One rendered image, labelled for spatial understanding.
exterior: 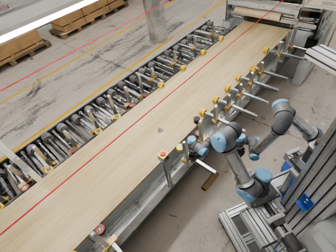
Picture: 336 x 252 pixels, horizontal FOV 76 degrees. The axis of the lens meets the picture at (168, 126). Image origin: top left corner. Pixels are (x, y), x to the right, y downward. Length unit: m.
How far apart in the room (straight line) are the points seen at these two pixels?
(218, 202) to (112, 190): 1.37
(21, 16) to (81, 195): 1.50
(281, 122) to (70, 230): 1.79
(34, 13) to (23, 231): 1.71
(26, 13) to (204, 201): 2.48
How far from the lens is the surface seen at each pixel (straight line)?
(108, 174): 2.17
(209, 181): 2.90
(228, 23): 4.57
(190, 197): 2.89
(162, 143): 2.23
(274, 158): 3.32
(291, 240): 1.81
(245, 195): 1.56
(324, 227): 1.64
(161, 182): 2.31
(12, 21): 1.16
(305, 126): 1.87
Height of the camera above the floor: 2.64
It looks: 47 degrees down
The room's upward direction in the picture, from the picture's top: 11 degrees counter-clockwise
